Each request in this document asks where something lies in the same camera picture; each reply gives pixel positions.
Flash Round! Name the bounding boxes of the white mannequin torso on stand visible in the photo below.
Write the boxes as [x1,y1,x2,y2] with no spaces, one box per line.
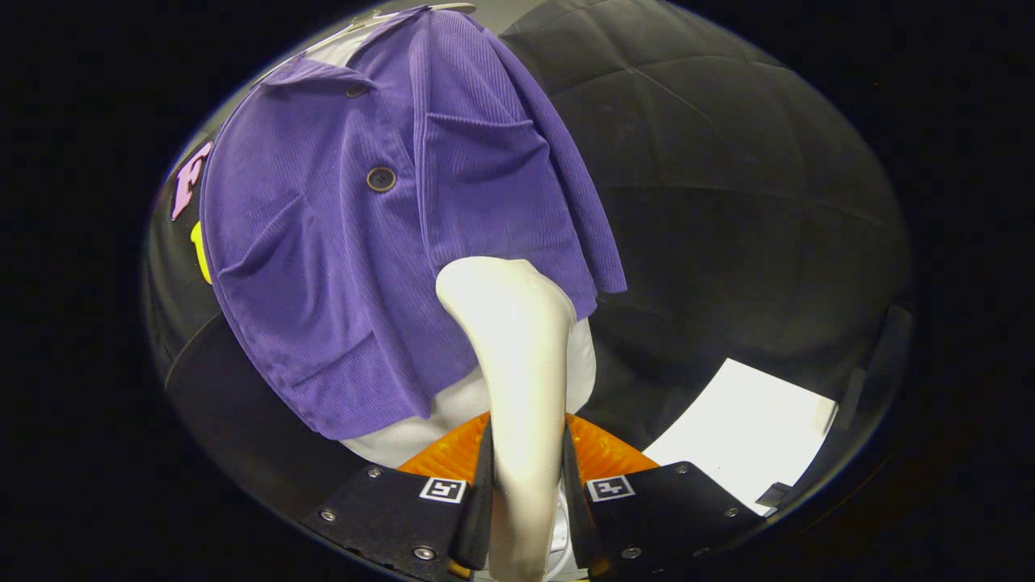
[306,32,598,470]

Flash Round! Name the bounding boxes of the white flat board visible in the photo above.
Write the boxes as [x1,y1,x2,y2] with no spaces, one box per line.
[643,358,839,517]

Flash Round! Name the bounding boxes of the white garment steamer head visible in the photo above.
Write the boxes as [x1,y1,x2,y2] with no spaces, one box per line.
[435,256,578,582]

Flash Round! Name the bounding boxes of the purple corduroy jacket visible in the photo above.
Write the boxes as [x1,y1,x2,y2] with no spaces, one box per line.
[199,6,628,441]

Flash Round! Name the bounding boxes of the grey drawer cabinet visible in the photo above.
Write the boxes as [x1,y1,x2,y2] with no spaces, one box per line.
[166,311,365,518]

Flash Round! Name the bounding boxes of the black backdrop cloth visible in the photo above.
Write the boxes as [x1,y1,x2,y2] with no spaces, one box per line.
[146,0,915,518]

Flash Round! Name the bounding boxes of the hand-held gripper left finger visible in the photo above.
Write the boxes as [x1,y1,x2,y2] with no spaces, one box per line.
[301,411,496,582]

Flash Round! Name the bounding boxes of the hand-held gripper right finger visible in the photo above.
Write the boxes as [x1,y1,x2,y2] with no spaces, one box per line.
[562,412,765,581]

